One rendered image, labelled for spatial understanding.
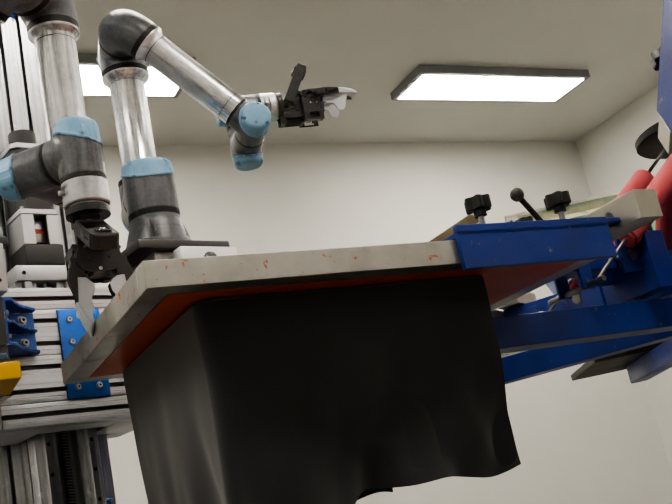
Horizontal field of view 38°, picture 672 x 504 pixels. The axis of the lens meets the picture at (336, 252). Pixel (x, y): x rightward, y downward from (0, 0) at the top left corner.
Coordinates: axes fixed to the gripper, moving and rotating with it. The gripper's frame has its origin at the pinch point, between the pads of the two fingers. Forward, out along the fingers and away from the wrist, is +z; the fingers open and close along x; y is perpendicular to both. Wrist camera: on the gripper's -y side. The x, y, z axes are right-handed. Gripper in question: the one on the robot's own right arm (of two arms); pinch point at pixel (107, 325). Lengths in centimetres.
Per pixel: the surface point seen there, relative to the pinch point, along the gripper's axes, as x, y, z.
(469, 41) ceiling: -286, 245, -202
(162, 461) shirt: -7.2, 6.3, 21.3
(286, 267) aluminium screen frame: -17.9, -29.3, 1.4
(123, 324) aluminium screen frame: 0.7, -11.4, 2.9
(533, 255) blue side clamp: -59, -31, 3
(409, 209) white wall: -311, 380, -152
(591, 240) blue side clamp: -72, -31, 1
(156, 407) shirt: -7.0, 4.6, 13.0
